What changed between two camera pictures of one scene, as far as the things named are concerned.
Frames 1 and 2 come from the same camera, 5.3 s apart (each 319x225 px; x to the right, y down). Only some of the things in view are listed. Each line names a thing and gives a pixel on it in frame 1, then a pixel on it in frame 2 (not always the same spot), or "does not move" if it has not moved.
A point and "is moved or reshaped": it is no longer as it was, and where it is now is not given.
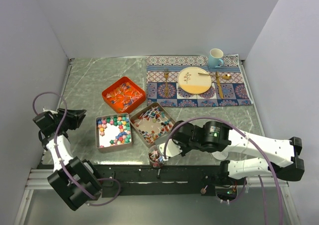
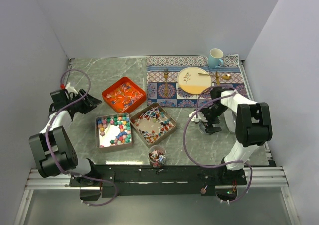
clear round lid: x=220 y=155 is moved or reshaped
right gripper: x=184 y=149 -> x=204 y=111
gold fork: x=166 y=75 does not move
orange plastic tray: x=124 y=95 does not move
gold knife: x=219 y=83 does not move
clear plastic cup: x=155 y=158 does not move
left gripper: x=70 y=115 -> x=88 y=99
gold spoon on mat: x=227 y=76 does not move
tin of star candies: x=113 y=131 does not move
